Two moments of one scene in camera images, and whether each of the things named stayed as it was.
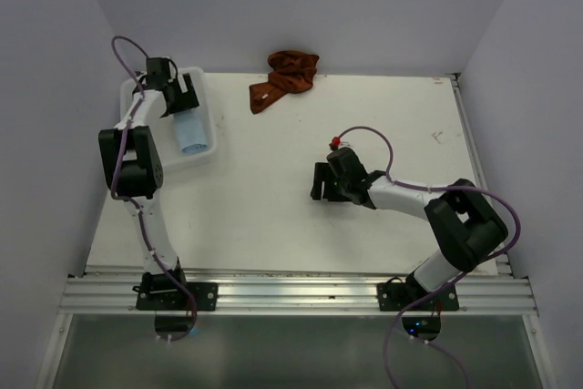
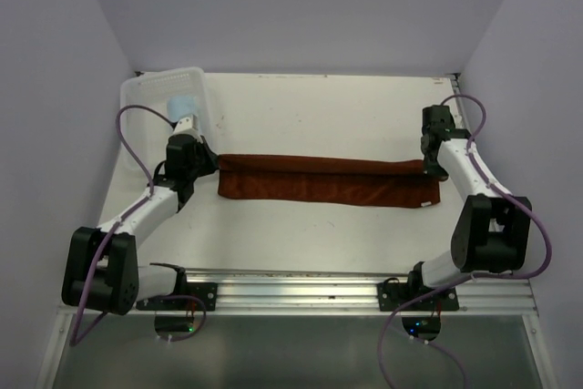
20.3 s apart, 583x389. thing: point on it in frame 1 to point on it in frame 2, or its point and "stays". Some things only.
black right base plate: (393, 294) stays
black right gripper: (323, 172) to (434, 170)
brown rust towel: (289, 73) to (320, 182)
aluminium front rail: (293, 295) stays
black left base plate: (205, 294) stays
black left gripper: (186, 99) to (210, 157)
